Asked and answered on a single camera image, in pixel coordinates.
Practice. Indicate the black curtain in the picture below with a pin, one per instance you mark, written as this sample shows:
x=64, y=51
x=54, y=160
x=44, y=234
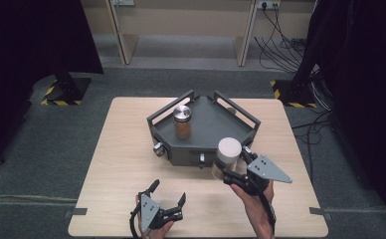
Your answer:
x=32, y=49
x=363, y=83

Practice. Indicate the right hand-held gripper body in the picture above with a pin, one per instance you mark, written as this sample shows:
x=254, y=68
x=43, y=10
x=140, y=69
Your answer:
x=265, y=169

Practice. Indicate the dark grey corner rack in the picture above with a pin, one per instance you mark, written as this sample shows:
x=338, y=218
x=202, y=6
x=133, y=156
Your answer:
x=207, y=124

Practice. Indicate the person's left hand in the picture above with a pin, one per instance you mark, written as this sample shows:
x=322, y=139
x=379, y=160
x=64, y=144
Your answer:
x=159, y=232

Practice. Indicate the beige wooden panel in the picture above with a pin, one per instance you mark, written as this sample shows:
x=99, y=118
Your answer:
x=244, y=43
x=123, y=40

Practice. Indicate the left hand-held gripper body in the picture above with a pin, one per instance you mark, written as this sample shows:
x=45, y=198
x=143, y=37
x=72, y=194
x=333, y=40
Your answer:
x=148, y=210

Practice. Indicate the person's right hand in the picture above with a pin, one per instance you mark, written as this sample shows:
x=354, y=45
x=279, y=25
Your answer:
x=252, y=202

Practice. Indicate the small brown round object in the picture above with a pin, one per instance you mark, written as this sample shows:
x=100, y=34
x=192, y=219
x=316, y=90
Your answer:
x=231, y=110

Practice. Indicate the glass jar with silver lid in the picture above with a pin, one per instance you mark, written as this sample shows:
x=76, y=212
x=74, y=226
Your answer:
x=182, y=121

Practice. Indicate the black table edge bracket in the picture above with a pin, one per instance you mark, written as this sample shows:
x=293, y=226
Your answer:
x=78, y=211
x=318, y=211

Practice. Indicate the white wall socket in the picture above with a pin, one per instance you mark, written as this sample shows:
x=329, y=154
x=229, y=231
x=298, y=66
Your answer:
x=269, y=4
x=123, y=2

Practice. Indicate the white cylindrical cup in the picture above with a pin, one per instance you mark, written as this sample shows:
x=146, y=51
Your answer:
x=229, y=151

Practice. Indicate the black stand base striped edge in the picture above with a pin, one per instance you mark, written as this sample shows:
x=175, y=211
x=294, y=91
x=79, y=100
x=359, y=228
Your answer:
x=71, y=89
x=293, y=94

